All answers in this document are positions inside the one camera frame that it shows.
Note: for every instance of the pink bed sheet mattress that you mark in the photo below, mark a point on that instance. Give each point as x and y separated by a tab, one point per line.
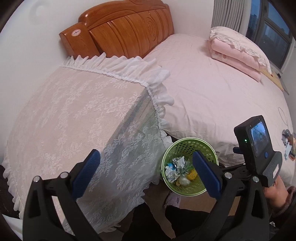
211	98

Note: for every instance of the clear crushed plastic bottle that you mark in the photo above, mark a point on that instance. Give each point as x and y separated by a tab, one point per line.
182	181

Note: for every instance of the white ruffled pillow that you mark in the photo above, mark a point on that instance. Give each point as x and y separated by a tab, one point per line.
240	42

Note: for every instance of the wooden board by window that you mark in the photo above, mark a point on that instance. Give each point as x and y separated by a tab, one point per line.
274	78

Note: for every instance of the folded pink blanket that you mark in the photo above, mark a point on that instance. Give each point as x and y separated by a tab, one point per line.
240	60

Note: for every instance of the green plastic trash basket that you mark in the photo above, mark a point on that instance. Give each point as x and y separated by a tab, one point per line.
186	147

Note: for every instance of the wooden bed headboard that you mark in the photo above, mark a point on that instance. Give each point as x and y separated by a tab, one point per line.
119	28

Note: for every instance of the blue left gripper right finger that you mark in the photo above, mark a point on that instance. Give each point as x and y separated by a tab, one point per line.
205	171

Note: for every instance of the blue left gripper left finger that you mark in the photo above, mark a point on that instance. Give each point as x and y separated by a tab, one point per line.
83	172

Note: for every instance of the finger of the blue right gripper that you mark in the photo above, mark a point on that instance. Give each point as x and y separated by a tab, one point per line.
237	150

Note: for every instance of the person's right hand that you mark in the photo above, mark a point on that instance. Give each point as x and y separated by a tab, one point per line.
276	194

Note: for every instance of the dark framed window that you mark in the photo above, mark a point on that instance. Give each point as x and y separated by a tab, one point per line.
269	31

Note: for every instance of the trash pile on bed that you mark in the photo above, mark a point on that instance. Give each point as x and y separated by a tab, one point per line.
289	140

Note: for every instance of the yellow foam fruit net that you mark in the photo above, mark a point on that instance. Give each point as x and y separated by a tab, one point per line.
192	175

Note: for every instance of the printed paper ball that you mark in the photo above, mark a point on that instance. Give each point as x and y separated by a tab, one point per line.
175	168

